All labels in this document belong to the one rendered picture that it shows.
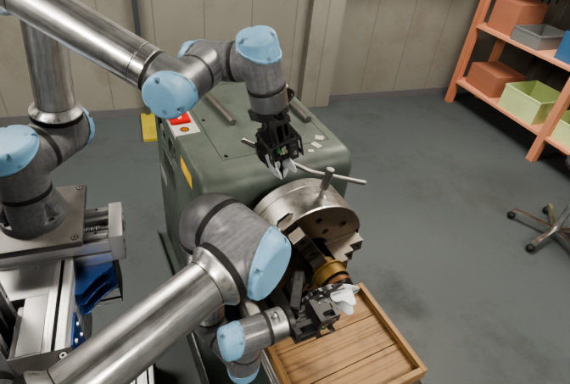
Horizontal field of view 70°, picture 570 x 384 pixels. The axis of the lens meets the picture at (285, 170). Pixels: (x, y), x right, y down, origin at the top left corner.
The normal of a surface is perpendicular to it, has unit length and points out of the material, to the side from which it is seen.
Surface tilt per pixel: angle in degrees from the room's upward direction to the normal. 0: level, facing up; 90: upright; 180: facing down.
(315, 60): 90
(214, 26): 90
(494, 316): 0
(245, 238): 14
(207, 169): 0
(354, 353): 0
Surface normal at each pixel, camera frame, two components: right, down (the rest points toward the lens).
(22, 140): 0.04, -0.72
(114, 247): 0.31, 0.59
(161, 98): -0.30, 0.55
